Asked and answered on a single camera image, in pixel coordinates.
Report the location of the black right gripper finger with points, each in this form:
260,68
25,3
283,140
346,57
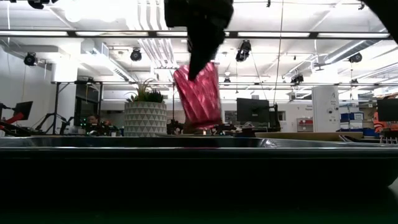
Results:
202,49

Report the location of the pink ribbed cup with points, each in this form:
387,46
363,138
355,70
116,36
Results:
200,99

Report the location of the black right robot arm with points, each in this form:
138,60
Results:
388,12

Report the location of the red robot arm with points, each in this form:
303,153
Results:
14,119

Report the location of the dark tray with metal rim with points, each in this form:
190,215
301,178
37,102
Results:
186,168

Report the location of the black overhead rig beam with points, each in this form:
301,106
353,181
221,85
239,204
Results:
192,32

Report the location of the green spiky plant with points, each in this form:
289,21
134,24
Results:
146,95

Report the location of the black computer monitor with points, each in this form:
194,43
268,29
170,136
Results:
388,109
252,109
23,109

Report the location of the white triangle-pattern planter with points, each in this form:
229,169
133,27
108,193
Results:
145,119

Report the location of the shelf with red bins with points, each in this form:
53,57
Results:
304,124

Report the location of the person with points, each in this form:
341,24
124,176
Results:
93,123
380,123

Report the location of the white cabinet pillar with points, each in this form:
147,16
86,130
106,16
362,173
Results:
325,109

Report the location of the blue storage bin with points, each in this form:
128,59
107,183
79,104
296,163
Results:
352,117

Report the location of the black tripod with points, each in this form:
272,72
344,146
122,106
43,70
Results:
51,119

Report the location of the black metal frame stand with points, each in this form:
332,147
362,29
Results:
56,105

